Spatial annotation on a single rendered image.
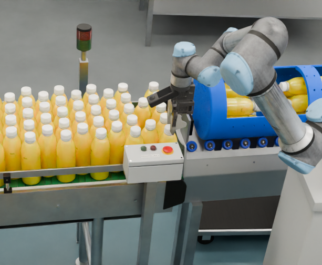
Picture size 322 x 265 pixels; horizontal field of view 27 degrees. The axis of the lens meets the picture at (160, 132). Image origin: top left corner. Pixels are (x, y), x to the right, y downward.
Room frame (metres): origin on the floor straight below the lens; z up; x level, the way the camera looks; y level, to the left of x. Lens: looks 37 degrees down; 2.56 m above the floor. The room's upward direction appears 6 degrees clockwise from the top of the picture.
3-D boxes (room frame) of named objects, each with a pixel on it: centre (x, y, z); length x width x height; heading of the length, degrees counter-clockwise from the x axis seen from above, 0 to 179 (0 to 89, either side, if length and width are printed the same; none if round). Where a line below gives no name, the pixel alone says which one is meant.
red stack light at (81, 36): (2.43, 0.36, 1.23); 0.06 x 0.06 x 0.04
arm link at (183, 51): (2.00, -0.05, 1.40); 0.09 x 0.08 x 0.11; 46
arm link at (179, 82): (2.00, -0.05, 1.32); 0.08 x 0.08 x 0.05
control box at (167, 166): (1.85, 0.02, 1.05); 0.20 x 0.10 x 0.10; 106
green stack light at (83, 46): (2.43, 0.36, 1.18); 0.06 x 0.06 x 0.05
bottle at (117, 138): (1.98, 0.16, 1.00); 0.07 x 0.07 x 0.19
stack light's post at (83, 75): (2.43, 0.36, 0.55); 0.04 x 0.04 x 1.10; 16
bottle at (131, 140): (1.96, 0.09, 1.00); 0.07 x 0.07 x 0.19
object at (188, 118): (2.18, -0.10, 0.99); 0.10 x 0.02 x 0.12; 16
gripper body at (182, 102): (2.00, -0.06, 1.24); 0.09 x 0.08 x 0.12; 105
